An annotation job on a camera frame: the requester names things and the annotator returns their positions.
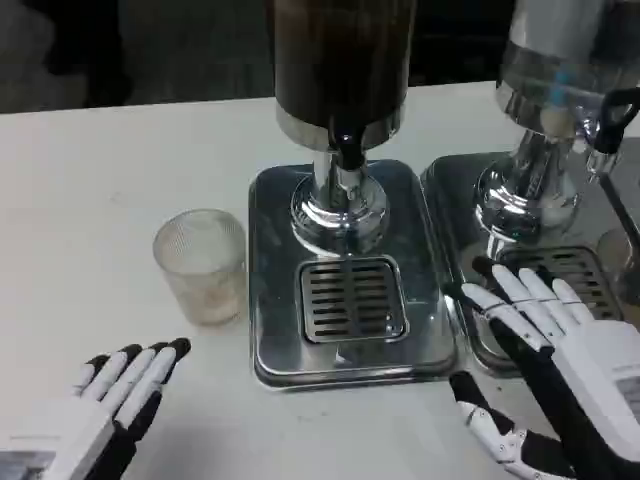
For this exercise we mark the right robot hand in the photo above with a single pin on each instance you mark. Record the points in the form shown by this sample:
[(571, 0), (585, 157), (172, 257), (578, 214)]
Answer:
[(595, 370)]

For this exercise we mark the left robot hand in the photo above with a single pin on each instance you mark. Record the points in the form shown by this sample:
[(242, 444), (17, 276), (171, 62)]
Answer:
[(60, 435)]

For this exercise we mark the clear ribbed glass cup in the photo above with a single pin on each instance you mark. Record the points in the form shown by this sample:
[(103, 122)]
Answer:
[(200, 270)]

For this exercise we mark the slotted steel drip grid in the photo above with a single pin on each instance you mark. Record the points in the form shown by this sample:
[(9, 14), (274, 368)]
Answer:
[(352, 300), (590, 270)]

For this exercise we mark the steel drip tray base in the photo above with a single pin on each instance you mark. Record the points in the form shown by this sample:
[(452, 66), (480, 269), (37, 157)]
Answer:
[(455, 200), (430, 240)]

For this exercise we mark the clear tank drink dispenser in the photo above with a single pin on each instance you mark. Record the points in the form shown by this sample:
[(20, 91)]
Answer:
[(545, 65)]

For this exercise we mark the dark tank drink dispenser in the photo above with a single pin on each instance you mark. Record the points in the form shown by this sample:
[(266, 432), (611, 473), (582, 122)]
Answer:
[(340, 55)]

